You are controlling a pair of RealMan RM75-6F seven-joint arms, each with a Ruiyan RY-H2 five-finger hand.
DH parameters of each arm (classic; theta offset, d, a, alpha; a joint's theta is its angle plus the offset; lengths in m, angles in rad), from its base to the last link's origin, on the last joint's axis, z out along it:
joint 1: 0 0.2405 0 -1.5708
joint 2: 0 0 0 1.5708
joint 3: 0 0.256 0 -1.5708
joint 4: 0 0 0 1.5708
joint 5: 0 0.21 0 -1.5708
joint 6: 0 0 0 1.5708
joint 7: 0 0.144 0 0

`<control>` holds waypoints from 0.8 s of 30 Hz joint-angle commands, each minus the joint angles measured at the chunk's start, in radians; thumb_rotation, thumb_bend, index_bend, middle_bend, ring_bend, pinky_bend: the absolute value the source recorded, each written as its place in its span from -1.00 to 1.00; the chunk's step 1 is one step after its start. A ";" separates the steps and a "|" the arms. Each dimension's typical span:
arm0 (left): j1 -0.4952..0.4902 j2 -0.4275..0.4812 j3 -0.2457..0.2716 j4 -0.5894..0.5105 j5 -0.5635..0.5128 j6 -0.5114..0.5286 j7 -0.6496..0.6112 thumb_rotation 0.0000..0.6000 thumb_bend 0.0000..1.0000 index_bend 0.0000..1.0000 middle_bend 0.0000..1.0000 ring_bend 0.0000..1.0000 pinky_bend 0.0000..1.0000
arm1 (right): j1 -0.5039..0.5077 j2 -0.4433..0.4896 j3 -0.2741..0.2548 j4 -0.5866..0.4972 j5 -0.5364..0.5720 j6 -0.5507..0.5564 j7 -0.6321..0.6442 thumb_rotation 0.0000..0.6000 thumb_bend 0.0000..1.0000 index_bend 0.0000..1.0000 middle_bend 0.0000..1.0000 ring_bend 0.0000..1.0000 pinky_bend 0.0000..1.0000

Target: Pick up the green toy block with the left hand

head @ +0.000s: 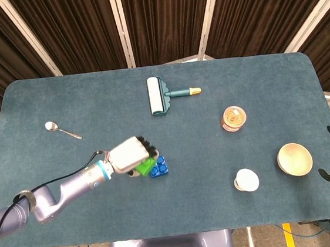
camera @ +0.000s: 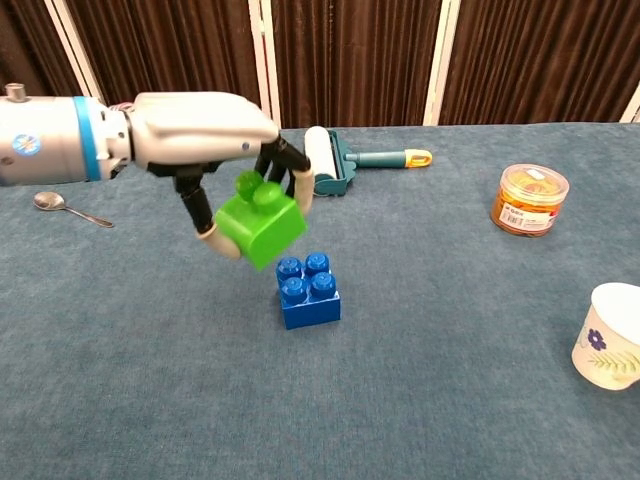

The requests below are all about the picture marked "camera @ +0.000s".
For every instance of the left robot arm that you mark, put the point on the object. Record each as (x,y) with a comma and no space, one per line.
(50,140)

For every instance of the clear jar of rubber bands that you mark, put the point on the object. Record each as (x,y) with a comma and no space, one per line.
(530,200)

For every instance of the floral paper cup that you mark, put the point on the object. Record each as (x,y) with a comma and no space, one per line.
(607,337)

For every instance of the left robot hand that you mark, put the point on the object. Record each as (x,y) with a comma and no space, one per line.
(200,145)

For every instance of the blue table mat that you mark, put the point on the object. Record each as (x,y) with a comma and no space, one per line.
(320,325)

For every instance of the teal lint roller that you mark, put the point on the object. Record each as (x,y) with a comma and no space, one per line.
(350,160)

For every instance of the metal spoon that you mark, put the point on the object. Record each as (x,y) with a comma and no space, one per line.
(65,206)

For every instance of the folding screen partition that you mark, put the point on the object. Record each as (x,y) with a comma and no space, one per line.
(320,55)

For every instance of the green toy brick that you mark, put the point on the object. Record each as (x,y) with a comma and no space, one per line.
(262,225)

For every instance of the blue toy brick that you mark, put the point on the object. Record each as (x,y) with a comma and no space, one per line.
(309,292)

